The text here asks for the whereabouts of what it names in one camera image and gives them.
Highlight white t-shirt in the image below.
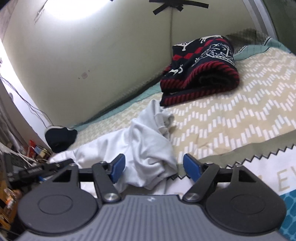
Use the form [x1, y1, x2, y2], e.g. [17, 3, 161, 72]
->
[50, 99, 178, 192]

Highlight cluttered floor items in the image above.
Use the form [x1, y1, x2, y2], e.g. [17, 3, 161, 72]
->
[1, 144, 43, 236]

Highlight navy white-striped folded garment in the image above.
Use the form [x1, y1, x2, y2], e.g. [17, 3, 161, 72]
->
[45, 126, 78, 153]

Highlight beige zigzag bed quilt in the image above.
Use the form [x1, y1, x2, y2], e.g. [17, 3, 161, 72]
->
[69, 27, 296, 241]

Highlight red navy patterned sweater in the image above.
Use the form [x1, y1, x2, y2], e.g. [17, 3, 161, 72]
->
[160, 35, 240, 107]

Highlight black hanging cable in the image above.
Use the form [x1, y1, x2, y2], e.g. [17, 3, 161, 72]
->
[0, 74, 53, 126]

